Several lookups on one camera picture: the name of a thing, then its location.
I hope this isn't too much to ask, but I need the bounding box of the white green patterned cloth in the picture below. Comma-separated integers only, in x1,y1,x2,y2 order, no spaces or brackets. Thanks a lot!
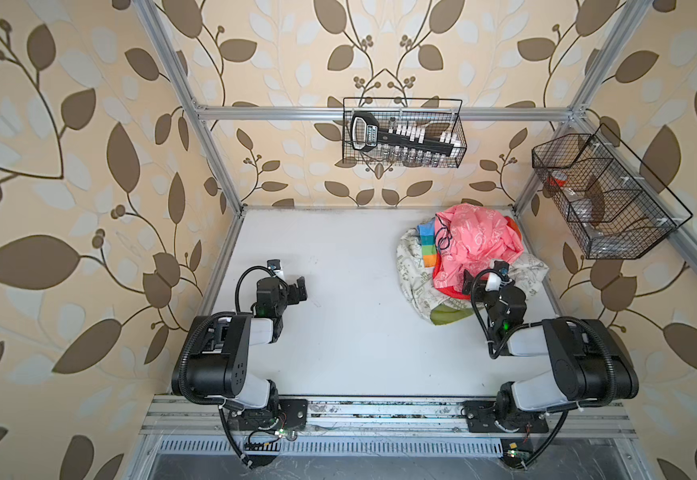
396,228,549,326

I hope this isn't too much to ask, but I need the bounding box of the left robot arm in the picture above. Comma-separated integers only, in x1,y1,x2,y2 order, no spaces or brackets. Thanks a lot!
172,259,308,470

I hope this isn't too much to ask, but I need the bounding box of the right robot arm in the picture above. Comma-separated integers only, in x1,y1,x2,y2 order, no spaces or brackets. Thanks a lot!
462,261,639,470

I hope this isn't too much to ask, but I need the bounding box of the pink printed cloth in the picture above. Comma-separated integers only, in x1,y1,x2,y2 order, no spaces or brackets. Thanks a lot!
433,203,524,292

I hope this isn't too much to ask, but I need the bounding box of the red cloth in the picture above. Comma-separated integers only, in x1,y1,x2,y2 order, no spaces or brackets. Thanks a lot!
432,216,522,300

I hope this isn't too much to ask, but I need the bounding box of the multicolour striped cloth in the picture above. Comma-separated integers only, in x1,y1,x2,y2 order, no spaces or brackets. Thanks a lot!
416,219,438,268

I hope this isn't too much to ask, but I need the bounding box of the clear bottle red cap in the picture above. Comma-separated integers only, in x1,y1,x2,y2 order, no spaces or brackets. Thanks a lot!
548,170,604,228

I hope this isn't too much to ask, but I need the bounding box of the black socket holder tool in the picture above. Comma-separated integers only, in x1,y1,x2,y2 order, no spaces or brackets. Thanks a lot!
342,109,467,160

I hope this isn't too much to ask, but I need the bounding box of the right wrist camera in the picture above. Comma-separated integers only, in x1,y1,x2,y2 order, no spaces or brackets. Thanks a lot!
485,269,510,292

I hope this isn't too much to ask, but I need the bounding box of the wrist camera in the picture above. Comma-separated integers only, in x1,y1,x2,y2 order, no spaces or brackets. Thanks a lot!
266,259,284,279
485,269,510,292

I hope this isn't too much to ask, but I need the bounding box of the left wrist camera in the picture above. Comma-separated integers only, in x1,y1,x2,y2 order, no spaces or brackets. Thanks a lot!
266,259,284,279

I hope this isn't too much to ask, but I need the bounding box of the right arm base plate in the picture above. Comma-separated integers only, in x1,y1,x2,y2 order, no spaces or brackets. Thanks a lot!
461,400,549,435

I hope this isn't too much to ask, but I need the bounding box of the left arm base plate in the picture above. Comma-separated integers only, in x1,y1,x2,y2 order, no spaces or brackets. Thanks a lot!
228,398,310,432

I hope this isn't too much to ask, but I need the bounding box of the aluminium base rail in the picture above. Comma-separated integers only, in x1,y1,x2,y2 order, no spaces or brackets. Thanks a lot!
139,394,637,458

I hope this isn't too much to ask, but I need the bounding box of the right black wire basket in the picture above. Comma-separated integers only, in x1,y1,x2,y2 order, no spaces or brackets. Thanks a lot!
531,124,692,260

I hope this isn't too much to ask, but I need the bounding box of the black wire basket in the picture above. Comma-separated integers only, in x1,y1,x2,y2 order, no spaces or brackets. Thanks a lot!
342,96,467,169
531,124,692,260

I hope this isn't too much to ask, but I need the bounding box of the back black wire basket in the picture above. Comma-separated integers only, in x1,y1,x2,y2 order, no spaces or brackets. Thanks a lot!
342,96,467,169

